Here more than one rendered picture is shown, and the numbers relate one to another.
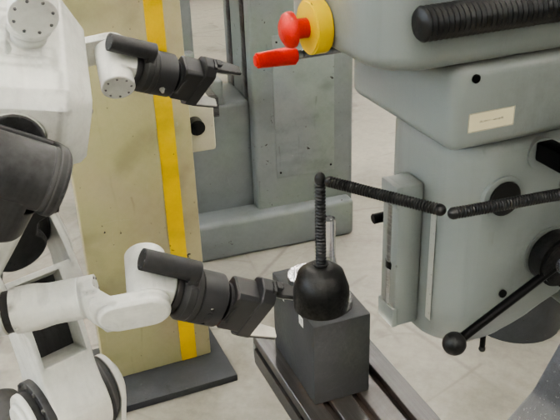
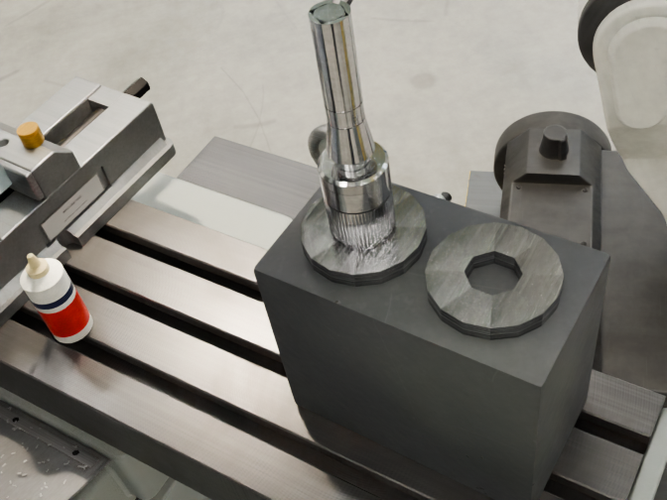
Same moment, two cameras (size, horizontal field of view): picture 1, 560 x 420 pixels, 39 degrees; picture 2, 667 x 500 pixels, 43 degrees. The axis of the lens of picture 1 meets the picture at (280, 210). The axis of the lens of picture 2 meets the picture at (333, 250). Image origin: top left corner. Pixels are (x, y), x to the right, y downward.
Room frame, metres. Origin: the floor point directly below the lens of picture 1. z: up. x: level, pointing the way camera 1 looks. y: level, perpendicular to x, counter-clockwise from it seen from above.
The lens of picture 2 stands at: (1.66, -0.31, 1.56)
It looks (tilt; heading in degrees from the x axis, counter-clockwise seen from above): 48 degrees down; 151
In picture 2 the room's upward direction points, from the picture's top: 11 degrees counter-clockwise
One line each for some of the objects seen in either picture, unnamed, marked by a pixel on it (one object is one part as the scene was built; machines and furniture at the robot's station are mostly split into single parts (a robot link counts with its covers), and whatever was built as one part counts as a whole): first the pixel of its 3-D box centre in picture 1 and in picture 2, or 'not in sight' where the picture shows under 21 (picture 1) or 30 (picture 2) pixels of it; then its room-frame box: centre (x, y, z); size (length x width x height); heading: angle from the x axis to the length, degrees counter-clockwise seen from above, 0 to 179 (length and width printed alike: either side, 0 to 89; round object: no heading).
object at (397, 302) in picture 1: (399, 251); not in sight; (0.92, -0.16, 1.45); 0.04 x 0.04 x 0.21; 22
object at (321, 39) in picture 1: (314, 26); not in sight; (0.87, -0.05, 1.76); 0.06 x 0.02 x 0.06; 22
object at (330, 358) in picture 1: (319, 327); (432, 332); (1.35, -0.07, 1.02); 0.22 x 0.12 x 0.20; 20
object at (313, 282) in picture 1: (321, 284); not in sight; (0.86, -0.05, 1.43); 0.07 x 0.07 x 0.06
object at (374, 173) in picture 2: not in sight; (352, 165); (1.31, -0.09, 1.18); 0.05 x 0.05 x 0.01
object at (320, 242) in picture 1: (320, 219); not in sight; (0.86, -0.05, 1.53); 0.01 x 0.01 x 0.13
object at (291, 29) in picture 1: (295, 29); not in sight; (0.87, -0.02, 1.76); 0.04 x 0.03 x 0.04; 22
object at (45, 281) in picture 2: not in sight; (53, 293); (1.05, -0.28, 0.97); 0.04 x 0.04 x 0.11
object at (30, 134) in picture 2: not in sight; (30, 135); (0.91, -0.21, 1.04); 0.02 x 0.02 x 0.02
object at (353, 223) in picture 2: not in sight; (358, 199); (1.31, -0.09, 1.14); 0.05 x 0.05 x 0.06
